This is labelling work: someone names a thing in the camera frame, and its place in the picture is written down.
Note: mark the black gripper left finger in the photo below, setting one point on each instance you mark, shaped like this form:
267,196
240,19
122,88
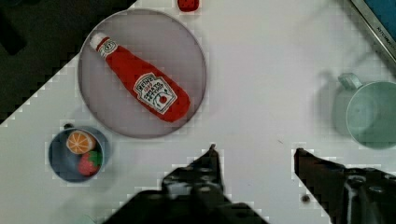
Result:
193,194

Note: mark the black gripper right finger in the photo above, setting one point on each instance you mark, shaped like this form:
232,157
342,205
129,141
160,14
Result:
348,195

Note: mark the light green mug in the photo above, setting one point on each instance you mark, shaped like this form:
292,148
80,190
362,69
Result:
366,111

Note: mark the red plush ketchup bottle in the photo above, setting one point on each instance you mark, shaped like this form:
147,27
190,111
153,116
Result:
152,88

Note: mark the toy strawberry in bowl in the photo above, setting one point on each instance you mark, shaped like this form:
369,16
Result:
90,163

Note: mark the toy orange slice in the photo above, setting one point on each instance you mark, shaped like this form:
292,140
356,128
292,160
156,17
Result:
80,142

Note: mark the small blue bowl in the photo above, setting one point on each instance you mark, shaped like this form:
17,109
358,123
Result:
64,163

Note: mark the grey round plate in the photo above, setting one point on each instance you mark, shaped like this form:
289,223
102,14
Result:
156,38

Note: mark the red toy strawberry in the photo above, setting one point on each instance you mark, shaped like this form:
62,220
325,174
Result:
188,5

